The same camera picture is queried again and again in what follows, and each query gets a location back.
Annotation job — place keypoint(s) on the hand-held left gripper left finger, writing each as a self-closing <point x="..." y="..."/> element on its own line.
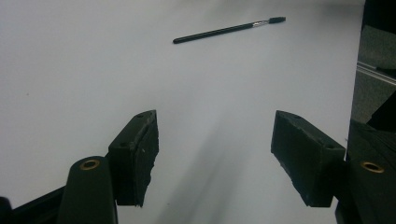
<point x="134" y="155"/>

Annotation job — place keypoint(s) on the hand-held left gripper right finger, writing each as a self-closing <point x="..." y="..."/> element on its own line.
<point x="306" y="158"/>

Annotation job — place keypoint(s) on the thin black makeup brush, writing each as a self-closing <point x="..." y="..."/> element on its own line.
<point x="218" y="31"/>

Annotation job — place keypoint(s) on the aluminium rail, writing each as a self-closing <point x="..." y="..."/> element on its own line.
<point x="376" y="74"/>

